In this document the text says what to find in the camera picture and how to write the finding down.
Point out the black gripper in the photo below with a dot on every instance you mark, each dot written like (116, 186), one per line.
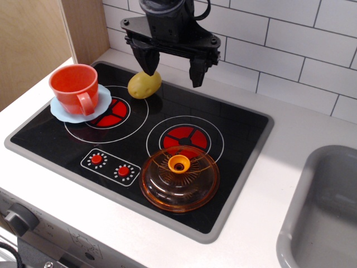
(172, 29)

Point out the red plastic cup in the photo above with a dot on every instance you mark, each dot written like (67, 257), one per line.
(76, 88)

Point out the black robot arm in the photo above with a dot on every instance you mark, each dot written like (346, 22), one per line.
(171, 27)

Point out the light blue plate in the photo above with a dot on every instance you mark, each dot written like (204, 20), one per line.
(62, 115)

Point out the yellow toy potato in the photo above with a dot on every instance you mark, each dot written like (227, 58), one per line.
(142, 85)

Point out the black toy stove top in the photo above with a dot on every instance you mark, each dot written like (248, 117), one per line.
(107, 154)

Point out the orange transparent pot lid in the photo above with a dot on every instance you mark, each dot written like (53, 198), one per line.
(179, 179)

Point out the wooden side panel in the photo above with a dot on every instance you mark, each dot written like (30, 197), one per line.
(38, 36)

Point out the grey oven front panel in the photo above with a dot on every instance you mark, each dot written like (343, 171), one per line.
(64, 243)

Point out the grey oven knob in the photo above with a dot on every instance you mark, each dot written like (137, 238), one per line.
(21, 219)

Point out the grey sink basin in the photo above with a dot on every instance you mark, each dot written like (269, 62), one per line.
(319, 229)

